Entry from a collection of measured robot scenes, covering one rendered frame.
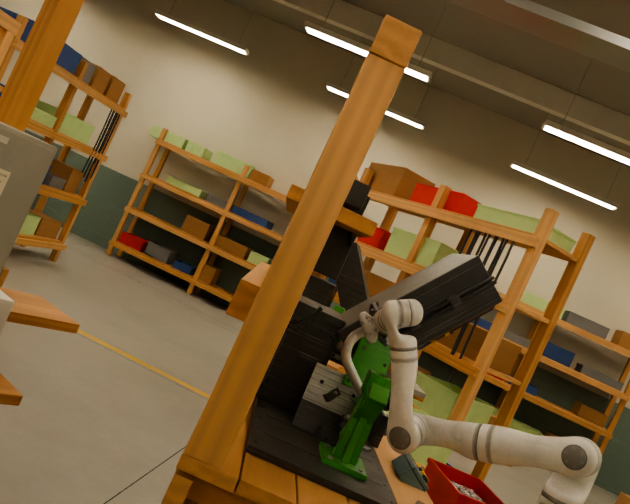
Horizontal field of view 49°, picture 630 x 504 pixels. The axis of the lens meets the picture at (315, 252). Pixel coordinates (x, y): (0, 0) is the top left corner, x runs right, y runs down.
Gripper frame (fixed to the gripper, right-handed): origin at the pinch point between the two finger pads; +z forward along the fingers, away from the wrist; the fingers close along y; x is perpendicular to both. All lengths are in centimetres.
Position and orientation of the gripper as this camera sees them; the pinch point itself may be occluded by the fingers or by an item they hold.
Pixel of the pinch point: (375, 327)
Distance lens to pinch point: 211.8
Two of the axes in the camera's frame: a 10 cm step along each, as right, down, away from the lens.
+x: -9.3, 2.9, -2.0
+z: -1.4, 2.2, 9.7
